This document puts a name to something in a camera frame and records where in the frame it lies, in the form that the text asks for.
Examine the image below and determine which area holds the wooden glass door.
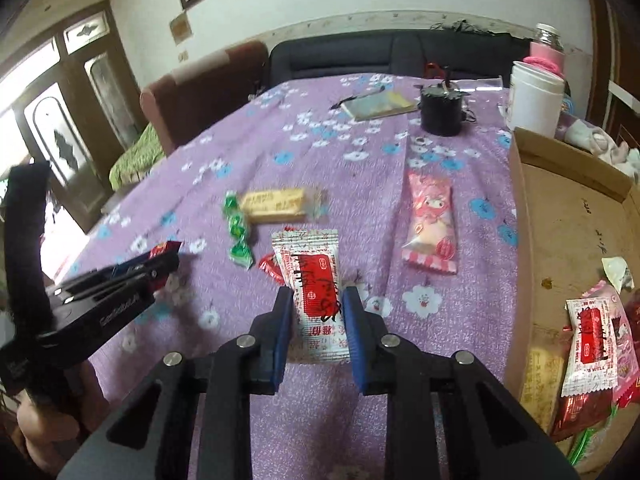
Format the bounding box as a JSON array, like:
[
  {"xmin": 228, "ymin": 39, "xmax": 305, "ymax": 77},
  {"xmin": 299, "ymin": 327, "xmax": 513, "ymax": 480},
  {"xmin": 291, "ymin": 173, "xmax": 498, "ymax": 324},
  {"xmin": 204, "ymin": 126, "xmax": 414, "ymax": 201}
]
[{"xmin": 1, "ymin": 0, "xmax": 148, "ymax": 232}]

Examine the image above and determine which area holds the smartphone with yellow case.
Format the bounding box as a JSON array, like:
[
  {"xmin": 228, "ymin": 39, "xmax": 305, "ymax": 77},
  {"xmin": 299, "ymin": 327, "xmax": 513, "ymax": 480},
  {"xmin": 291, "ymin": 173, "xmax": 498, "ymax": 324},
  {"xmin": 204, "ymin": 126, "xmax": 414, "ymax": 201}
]
[{"xmin": 331, "ymin": 90, "xmax": 418, "ymax": 122}]

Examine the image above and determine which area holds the purple floral tablecloth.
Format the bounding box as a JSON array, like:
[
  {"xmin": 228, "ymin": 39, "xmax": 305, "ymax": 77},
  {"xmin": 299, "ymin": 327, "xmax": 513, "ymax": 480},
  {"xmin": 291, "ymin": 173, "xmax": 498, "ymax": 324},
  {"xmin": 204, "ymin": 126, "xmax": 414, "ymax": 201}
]
[{"xmin": 70, "ymin": 74, "xmax": 518, "ymax": 405}]

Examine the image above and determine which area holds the clear green-edged pastry pack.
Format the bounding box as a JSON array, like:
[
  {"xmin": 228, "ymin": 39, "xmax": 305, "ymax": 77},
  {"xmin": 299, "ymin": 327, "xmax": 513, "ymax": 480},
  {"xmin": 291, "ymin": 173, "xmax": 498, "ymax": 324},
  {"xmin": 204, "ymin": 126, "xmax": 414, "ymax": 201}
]
[{"xmin": 567, "ymin": 404, "xmax": 618, "ymax": 467}]

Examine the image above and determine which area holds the silver grey snack pack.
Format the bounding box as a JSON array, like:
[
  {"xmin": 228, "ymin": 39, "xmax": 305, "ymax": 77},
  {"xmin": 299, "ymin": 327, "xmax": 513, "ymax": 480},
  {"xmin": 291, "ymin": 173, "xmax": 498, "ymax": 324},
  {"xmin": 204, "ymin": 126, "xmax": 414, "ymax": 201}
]
[{"xmin": 601, "ymin": 257, "xmax": 634, "ymax": 292}]

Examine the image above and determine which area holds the black leather sofa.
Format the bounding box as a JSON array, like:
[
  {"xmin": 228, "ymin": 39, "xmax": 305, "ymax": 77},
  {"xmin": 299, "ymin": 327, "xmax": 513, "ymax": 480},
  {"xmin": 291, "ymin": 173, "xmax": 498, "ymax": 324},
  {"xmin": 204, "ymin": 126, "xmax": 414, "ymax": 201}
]
[{"xmin": 265, "ymin": 29, "xmax": 529, "ymax": 88}]

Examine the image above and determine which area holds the pink cartoon snack pack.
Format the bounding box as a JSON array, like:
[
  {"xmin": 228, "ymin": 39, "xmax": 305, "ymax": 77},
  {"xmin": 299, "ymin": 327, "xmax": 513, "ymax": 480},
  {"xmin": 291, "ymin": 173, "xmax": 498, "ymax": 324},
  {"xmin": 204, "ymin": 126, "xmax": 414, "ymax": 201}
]
[{"xmin": 401, "ymin": 172, "xmax": 458, "ymax": 274}]

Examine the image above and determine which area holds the cardboard tray box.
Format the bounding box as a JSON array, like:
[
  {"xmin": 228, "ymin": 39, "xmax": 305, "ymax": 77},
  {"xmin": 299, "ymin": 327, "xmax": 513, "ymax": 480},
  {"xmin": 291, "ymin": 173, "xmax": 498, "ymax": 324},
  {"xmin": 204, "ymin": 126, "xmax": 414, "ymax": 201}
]
[{"xmin": 504, "ymin": 129, "xmax": 639, "ymax": 400}]

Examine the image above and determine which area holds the green candy strip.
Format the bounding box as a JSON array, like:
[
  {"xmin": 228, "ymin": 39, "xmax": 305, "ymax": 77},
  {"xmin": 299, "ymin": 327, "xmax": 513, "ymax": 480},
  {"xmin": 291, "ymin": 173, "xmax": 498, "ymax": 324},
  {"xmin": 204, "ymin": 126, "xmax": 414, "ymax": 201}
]
[{"xmin": 222, "ymin": 191, "xmax": 255, "ymax": 270}]

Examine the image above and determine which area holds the green patterned cushion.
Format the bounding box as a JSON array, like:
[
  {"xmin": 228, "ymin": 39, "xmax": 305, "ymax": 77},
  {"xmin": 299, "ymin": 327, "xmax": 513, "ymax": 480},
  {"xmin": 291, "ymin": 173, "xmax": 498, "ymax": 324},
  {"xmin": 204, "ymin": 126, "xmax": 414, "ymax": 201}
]
[{"xmin": 108, "ymin": 124, "xmax": 165, "ymax": 192}]

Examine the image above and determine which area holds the white red sachet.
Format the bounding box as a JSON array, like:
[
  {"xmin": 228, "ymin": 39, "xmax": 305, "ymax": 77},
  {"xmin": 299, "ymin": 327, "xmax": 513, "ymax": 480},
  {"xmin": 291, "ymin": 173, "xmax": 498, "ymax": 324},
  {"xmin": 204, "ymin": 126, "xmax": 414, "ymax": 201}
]
[
  {"xmin": 271, "ymin": 229, "xmax": 349, "ymax": 364},
  {"xmin": 561, "ymin": 298, "xmax": 617, "ymax": 398}
]

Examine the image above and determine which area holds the yellow wafer snack bar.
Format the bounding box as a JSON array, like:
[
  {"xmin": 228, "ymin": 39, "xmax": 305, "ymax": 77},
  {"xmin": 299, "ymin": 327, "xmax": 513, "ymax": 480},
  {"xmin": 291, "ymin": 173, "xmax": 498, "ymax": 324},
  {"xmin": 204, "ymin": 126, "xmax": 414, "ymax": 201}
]
[{"xmin": 520, "ymin": 347, "xmax": 566, "ymax": 434}]

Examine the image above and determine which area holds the red snack pack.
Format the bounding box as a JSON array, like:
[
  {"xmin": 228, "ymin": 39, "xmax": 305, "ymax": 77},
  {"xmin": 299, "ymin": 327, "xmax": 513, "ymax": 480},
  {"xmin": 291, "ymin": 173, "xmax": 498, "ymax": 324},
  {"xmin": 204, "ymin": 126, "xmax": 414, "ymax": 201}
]
[{"xmin": 112, "ymin": 239, "xmax": 184, "ymax": 291}]

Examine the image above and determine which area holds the white plastic jar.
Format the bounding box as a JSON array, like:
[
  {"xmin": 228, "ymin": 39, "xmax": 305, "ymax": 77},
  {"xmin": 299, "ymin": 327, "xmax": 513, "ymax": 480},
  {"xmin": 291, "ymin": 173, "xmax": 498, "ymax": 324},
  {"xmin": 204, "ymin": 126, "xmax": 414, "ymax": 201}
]
[{"xmin": 506, "ymin": 61, "xmax": 565, "ymax": 138}]

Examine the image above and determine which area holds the person left hand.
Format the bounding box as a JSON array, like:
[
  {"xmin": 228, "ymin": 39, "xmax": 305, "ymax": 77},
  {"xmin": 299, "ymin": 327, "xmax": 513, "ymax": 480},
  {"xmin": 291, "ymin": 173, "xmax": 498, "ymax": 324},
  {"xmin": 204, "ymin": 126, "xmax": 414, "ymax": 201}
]
[{"xmin": 17, "ymin": 361, "xmax": 110, "ymax": 476}]

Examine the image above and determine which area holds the small red candy pack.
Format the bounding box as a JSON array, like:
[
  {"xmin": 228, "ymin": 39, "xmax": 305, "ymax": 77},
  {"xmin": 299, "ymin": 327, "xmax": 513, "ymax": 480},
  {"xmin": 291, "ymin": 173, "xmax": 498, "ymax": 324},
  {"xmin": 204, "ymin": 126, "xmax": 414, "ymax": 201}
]
[{"xmin": 258, "ymin": 254, "xmax": 285, "ymax": 286}]

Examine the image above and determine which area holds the white crumpled cloth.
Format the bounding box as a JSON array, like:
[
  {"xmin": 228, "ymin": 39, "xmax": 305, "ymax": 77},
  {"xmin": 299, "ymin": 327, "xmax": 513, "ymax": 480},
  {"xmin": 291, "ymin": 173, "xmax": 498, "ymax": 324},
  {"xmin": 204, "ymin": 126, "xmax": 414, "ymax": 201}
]
[{"xmin": 564, "ymin": 119, "xmax": 640, "ymax": 185}]

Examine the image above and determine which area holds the brown armchair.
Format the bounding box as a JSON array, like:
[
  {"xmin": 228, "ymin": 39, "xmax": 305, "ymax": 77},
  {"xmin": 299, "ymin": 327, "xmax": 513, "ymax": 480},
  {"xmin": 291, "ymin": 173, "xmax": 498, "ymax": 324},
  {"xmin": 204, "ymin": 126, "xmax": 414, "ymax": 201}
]
[{"xmin": 140, "ymin": 40, "xmax": 268, "ymax": 156}]

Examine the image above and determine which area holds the red foil snack bag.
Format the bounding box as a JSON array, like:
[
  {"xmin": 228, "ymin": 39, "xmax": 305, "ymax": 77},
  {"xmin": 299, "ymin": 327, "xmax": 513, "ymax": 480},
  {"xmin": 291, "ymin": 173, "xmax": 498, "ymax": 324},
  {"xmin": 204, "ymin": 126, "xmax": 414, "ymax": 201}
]
[{"xmin": 550, "ymin": 390, "xmax": 613, "ymax": 442}]

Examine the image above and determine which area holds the pink knitted thermos bottle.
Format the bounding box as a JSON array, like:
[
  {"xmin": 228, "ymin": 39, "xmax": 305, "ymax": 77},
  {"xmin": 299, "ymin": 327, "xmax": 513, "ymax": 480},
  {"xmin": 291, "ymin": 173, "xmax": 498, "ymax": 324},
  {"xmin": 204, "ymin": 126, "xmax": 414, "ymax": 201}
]
[{"xmin": 523, "ymin": 23, "xmax": 565, "ymax": 78}]

